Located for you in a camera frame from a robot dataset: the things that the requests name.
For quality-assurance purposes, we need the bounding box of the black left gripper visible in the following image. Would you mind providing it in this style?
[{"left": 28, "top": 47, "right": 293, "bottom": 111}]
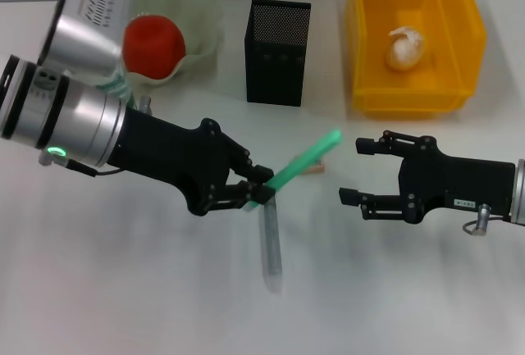
[{"left": 108, "top": 108, "right": 275, "bottom": 217}]

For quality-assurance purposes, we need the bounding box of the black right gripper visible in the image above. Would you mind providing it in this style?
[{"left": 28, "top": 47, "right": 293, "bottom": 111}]
[{"left": 338, "top": 130, "right": 517, "bottom": 225}]

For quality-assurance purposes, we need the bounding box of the beige eraser with barcode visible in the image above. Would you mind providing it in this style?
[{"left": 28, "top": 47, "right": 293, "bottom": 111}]
[{"left": 289, "top": 157, "right": 327, "bottom": 176}]

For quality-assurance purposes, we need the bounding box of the green pen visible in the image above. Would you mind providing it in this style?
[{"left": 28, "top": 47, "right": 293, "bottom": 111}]
[{"left": 244, "top": 128, "right": 344, "bottom": 212}]

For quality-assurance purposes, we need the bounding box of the white garlic bulb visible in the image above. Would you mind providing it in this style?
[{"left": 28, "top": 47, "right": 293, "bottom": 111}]
[{"left": 384, "top": 25, "right": 426, "bottom": 71}]

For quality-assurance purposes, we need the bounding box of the clear green-label water bottle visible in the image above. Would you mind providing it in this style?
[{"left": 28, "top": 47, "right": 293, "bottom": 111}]
[{"left": 96, "top": 61, "right": 139, "bottom": 111}]

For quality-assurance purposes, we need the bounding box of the orange fruit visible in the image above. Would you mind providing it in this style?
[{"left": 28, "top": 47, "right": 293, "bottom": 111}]
[{"left": 122, "top": 16, "right": 186, "bottom": 81}]

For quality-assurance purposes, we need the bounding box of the grey pen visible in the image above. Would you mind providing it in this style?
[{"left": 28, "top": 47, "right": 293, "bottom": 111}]
[{"left": 260, "top": 197, "right": 285, "bottom": 295}]

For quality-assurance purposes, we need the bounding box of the black mesh pen holder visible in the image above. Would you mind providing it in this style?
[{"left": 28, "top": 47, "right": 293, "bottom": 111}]
[{"left": 244, "top": 0, "right": 312, "bottom": 108}]

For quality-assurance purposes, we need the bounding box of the pale green glass fruit plate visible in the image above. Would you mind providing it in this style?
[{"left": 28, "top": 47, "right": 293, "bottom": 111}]
[{"left": 121, "top": 0, "right": 225, "bottom": 85}]

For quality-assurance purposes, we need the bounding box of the yellow plastic bin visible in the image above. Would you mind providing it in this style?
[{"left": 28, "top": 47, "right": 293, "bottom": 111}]
[{"left": 346, "top": 0, "right": 489, "bottom": 121}]

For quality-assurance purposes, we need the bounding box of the silver plug with cable loop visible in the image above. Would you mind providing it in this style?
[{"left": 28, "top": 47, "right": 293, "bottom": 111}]
[{"left": 462, "top": 203, "right": 514, "bottom": 236}]

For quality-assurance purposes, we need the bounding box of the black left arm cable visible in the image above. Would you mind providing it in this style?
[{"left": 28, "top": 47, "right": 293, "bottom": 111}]
[{"left": 39, "top": 153, "right": 124, "bottom": 178}]

